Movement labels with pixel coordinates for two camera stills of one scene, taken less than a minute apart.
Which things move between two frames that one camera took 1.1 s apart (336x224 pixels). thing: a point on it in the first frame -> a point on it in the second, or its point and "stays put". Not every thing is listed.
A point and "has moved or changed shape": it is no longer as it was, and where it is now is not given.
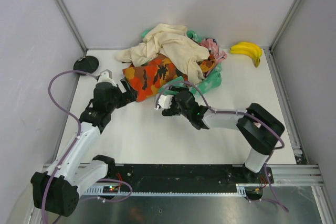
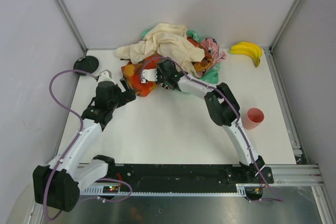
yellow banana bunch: [250, 49] stays put
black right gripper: [174, 102] -> [163, 76]
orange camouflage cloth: [146, 78] has moved or changed shape
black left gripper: [126, 91] stays put
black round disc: [86, 63] stays put
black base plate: [193, 174] stays put
